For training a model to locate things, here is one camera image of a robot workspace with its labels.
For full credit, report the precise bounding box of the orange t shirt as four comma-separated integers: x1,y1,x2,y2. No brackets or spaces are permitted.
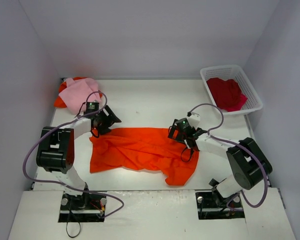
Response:
89,127,200,187
54,77,85,109

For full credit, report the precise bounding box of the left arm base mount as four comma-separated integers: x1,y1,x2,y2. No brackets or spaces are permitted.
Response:
58,193,107,223

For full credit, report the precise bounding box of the pink folded t shirt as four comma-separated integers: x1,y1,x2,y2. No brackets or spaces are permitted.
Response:
58,77,99,115

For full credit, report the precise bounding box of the white plastic basket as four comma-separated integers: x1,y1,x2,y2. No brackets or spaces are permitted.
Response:
200,64,263,116

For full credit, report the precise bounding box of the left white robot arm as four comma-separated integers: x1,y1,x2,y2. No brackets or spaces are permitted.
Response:
36,102,122,210

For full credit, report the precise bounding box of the purple cable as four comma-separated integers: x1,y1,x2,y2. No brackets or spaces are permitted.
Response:
187,103,270,213
22,91,125,220

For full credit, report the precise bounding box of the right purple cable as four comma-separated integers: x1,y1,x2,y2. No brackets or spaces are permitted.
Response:
187,103,270,213

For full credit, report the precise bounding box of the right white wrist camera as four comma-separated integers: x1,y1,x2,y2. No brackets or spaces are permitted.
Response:
187,111,201,126

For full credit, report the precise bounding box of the red t shirt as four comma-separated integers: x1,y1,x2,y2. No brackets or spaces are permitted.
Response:
206,77,248,112

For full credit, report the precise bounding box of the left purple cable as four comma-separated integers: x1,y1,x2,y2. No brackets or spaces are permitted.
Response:
22,91,125,220

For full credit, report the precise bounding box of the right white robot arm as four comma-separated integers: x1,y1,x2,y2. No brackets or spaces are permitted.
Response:
168,118,273,206

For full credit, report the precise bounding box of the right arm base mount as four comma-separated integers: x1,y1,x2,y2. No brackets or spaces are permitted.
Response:
195,187,245,220

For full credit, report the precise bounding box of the orange folded t shirt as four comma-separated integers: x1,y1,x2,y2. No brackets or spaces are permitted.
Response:
54,77,85,109

